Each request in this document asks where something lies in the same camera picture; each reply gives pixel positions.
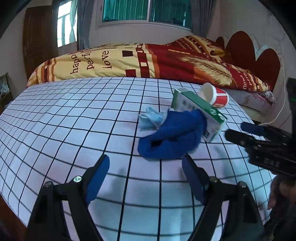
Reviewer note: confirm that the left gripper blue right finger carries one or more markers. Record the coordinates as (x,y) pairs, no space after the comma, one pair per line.
(197,178)

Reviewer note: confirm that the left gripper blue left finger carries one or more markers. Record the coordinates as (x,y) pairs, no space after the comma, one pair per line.
(94,177)

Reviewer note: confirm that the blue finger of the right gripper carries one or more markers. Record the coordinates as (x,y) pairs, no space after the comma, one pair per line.
(253,129)
(238,138)

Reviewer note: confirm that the red white paper cup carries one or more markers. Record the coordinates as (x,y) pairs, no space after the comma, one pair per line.
(216,97)

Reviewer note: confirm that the blue cloth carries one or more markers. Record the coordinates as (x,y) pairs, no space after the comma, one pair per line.
(180,133)

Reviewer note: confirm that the green white carton box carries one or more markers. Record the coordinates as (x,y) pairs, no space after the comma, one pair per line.
(184,100)

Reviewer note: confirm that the light blue face mask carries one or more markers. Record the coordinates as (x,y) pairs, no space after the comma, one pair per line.
(151,119)

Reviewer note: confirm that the person right hand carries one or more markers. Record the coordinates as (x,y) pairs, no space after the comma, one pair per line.
(281,186)

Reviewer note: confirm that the white black grid tablecloth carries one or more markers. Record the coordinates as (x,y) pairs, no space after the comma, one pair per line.
(55,131)

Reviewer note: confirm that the red heart-shaped headboard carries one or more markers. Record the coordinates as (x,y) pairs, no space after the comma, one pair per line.
(240,52)

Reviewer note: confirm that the red yellow printed blanket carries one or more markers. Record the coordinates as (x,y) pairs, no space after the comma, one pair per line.
(190,59)

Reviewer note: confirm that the wooden side shelf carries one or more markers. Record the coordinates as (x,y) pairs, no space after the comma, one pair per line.
(5,92)

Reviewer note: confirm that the grey curtain middle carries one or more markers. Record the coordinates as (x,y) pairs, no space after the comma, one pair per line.
(202,12)

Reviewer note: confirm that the grey curtain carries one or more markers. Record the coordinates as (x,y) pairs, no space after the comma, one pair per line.
(84,17)
(202,12)

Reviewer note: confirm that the green curtained window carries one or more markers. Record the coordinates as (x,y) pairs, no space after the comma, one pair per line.
(170,12)

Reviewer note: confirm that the brown wooden door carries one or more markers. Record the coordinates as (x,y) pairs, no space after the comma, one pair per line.
(39,37)

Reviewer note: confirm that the small bright window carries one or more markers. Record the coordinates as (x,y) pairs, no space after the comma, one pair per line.
(67,23)

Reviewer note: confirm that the grey curtain left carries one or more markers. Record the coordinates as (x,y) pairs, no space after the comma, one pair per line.
(84,17)

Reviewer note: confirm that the white bed frame with mattress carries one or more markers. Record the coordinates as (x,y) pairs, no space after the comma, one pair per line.
(256,105)

